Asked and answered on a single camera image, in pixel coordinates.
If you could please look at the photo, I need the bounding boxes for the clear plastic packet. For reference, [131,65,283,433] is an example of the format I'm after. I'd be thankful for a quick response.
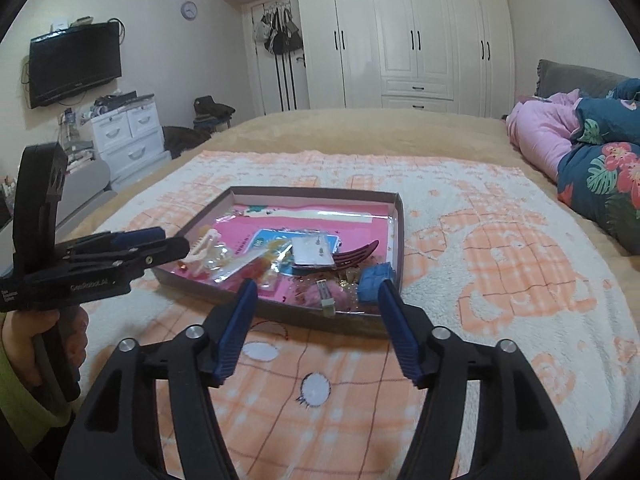
[212,249,273,288]

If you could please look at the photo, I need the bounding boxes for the hanging bags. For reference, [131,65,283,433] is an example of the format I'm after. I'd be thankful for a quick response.
[253,6,304,57]

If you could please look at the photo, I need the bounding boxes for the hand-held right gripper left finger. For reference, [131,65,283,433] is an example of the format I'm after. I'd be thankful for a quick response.
[55,277,259,480]

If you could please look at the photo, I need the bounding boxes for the dark floral quilt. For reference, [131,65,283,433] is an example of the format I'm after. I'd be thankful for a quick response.
[555,78,640,257]

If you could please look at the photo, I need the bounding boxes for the shallow pink cardboard box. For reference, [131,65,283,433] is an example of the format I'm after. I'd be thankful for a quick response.
[151,186,405,337]

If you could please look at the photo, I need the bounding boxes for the dark bag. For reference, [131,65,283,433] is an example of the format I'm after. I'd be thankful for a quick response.
[162,126,211,159]

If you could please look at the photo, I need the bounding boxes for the peach and white printed blanket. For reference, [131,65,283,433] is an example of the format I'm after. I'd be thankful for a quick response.
[72,151,640,480]

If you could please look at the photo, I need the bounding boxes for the tan bed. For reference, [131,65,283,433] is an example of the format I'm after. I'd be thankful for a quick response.
[100,107,640,261]

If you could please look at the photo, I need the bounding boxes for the person's left hand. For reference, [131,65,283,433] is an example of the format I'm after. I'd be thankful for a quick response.
[0,306,89,387]

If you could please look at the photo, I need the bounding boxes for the white paper strip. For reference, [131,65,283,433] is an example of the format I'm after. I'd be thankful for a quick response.
[267,209,375,227]

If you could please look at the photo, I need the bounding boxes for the dark clothes pile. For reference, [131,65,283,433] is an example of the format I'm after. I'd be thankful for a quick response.
[193,95,236,134]

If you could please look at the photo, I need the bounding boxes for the white door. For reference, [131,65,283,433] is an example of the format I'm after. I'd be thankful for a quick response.
[241,1,312,117]

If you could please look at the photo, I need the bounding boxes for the pink fluffy scrunchie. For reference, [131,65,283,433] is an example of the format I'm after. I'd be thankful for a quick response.
[298,282,348,307]

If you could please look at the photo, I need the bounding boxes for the pink quilt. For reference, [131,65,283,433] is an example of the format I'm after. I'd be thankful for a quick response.
[504,90,587,184]

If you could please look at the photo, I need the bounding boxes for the small white tag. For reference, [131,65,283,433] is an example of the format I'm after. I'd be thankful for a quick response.
[316,280,337,318]

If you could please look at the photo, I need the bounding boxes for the clutter on drawer chest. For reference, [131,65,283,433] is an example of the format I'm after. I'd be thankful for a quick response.
[80,91,157,121]

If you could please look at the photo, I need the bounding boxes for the white glossy wardrobe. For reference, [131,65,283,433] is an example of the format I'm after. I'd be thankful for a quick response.
[218,0,517,120]

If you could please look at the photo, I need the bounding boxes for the blue accessory card packet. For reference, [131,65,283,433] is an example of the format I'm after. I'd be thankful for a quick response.
[249,228,342,277]

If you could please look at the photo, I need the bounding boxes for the black wall television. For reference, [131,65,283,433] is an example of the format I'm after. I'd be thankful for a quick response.
[28,22,123,109]

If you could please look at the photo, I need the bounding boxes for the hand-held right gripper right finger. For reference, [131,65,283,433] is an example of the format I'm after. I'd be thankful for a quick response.
[377,279,594,480]

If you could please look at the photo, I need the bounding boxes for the maroon hair claw clip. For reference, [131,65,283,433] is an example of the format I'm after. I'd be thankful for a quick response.
[331,240,381,274]

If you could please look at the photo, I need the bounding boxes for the white drawer chest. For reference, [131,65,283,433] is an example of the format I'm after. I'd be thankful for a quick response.
[91,94,169,184]

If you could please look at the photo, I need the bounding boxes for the white earring card packet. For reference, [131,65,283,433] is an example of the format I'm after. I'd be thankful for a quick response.
[291,236,337,267]

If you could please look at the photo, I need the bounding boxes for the white hair claw clip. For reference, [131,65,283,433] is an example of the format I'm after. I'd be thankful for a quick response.
[180,227,222,275]

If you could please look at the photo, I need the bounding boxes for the speckled translucent scrunchie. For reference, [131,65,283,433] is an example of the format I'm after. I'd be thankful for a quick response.
[336,269,369,309]

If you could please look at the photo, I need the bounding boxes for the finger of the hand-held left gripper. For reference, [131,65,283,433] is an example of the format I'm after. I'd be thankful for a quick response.
[67,237,191,283]
[54,226,167,261]

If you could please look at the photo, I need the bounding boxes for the grey headboard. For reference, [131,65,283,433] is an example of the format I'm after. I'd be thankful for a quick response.
[534,58,640,99]

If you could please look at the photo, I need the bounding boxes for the person's left forearm green sleeve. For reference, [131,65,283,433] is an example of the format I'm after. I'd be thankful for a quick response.
[0,332,72,453]

